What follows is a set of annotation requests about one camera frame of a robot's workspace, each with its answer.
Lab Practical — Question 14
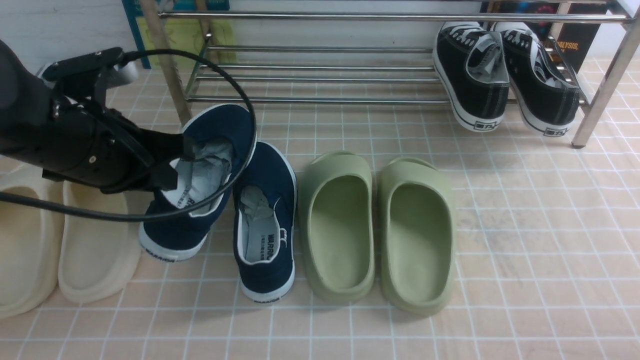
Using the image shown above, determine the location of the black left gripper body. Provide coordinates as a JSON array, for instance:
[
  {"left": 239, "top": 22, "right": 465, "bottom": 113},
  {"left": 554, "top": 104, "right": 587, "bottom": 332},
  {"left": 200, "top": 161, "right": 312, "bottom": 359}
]
[{"left": 38, "top": 47, "right": 154, "bottom": 194}]

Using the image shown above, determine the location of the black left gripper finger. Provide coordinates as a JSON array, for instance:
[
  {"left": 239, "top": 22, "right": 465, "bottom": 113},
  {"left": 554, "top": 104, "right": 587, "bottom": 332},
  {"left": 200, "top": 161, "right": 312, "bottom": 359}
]
[
  {"left": 142, "top": 129, "right": 195, "bottom": 162},
  {"left": 145, "top": 162, "right": 178, "bottom": 192}
]

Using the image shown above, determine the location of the navy canvas shoe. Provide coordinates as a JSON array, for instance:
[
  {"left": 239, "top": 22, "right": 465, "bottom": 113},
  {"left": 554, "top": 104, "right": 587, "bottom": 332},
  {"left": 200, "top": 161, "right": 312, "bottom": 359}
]
[
  {"left": 232, "top": 141, "right": 297, "bottom": 304},
  {"left": 139, "top": 104, "right": 256, "bottom": 263}
]

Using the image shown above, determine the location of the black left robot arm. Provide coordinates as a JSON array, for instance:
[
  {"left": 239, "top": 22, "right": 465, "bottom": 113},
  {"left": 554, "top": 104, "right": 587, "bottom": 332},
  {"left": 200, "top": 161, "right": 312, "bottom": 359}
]
[{"left": 0, "top": 43, "right": 195, "bottom": 194}]

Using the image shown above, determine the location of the metal shoe rack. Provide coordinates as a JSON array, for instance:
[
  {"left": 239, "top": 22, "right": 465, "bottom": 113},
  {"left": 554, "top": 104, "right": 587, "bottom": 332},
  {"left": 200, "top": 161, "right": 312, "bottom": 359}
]
[{"left": 139, "top": 0, "right": 639, "bottom": 150}]

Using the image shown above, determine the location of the cream right slipper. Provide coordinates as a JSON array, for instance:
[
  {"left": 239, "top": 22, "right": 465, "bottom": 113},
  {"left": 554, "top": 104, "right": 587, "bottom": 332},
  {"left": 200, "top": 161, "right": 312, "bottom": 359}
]
[{"left": 58, "top": 180, "right": 143, "bottom": 304}]

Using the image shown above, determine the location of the cream slipper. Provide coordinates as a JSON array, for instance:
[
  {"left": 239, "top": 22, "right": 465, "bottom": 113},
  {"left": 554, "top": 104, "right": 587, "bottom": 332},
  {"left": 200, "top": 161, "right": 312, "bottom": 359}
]
[
  {"left": 58, "top": 180, "right": 143, "bottom": 304},
  {"left": 0, "top": 164, "right": 65, "bottom": 319}
]

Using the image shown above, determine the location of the cream left slipper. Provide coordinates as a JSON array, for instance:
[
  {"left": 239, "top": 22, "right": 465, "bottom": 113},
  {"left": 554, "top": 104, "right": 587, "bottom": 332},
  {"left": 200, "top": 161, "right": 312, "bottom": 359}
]
[{"left": 0, "top": 164, "right": 65, "bottom": 319}]

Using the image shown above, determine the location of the blue green poster board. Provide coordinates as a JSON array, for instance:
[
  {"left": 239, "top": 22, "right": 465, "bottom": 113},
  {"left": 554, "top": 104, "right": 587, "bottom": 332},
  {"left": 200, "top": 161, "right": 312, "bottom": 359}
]
[{"left": 121, "top": 0, "right": 238, "bottom": 69}]

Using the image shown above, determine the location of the green left slipper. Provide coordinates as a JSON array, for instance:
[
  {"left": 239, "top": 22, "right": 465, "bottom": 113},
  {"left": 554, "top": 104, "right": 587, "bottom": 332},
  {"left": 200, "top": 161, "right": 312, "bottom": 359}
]
[{"left": 297, "top": 151, "right": 375, "bottom": 305}]

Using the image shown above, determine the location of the green slipper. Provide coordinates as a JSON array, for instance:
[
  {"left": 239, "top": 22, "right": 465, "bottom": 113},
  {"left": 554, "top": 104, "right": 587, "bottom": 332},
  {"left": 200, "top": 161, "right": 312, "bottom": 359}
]
[
  {"left": 297, "top": 151, "right": 375, "bottom": 305},
  {"left": 378, "top": 157, "right": 457, "bottom": 317}
]

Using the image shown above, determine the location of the green right slipper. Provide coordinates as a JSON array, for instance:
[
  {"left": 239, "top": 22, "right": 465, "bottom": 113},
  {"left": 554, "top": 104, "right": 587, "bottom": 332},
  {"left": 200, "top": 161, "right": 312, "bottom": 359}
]
[{"left": 378, "top": 157, "right": 457, "bottom": 317}]

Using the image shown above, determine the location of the black left sneaker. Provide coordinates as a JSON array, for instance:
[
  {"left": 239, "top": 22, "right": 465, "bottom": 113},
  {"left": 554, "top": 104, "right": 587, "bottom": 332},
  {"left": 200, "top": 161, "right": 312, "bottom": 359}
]
[{"left": 432, "top": 22, "right": 510, "bottom": 133}]

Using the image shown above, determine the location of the black sneaker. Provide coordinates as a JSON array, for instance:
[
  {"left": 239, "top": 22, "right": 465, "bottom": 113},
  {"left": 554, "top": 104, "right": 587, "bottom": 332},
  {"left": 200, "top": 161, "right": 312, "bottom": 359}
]
[
  {"left": 432, "top": 22, "right": 510, "bottom": 133},
  {"left": 491, "top": 22, "right": 581, "bottom": 138}
]

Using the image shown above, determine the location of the black right sneaker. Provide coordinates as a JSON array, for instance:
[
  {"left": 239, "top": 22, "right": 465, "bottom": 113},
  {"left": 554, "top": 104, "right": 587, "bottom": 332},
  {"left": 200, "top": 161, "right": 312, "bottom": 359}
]
[{"left": 491, "top": 22, "right": 581, "bottom": 138}]

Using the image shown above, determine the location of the dark book box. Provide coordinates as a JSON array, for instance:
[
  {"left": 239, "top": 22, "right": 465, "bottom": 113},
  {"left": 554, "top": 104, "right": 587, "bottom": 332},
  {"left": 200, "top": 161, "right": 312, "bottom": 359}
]
[{"left": 480, "top": 1, "right": 608, "bottom": 73}]

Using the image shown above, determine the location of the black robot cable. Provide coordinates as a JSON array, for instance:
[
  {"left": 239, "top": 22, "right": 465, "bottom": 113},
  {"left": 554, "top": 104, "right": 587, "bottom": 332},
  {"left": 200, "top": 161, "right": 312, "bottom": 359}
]
[{"left": 0, "top": 48, "right": 258, "bottom": 223}]

